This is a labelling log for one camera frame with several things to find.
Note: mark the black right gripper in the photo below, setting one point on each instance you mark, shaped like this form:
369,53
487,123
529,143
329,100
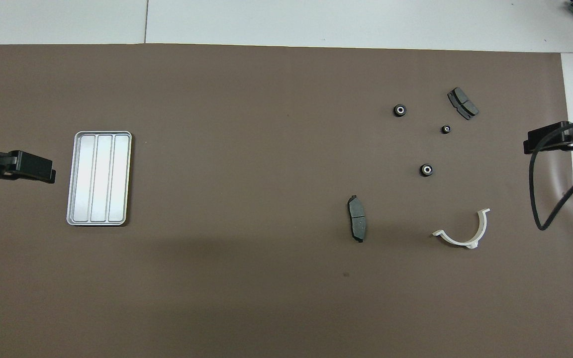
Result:
547,136

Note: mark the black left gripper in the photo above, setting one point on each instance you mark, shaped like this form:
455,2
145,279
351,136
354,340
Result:
33,166

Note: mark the small black bearing gear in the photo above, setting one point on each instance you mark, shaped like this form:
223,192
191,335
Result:
446,129

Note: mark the large black bearing gear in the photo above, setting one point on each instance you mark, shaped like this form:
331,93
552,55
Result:
426,170
400,110

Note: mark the silver metal compartment tray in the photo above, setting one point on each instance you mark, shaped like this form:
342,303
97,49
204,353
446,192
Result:
98,179

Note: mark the dark grey brake pad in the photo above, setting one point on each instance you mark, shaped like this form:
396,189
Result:
463,103
357,219

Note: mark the brown paper table mat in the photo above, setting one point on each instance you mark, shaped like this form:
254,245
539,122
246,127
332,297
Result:
266,149

